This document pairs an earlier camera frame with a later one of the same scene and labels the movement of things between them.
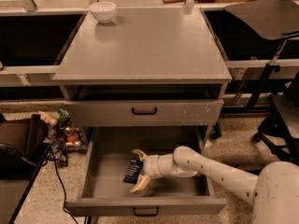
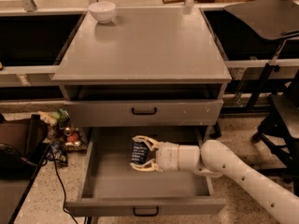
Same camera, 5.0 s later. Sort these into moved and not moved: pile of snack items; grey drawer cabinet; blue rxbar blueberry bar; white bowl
Moved: blue rxbar blueberry bar
Not moved: pile of snack items; grey drawer cabinet; white bowl
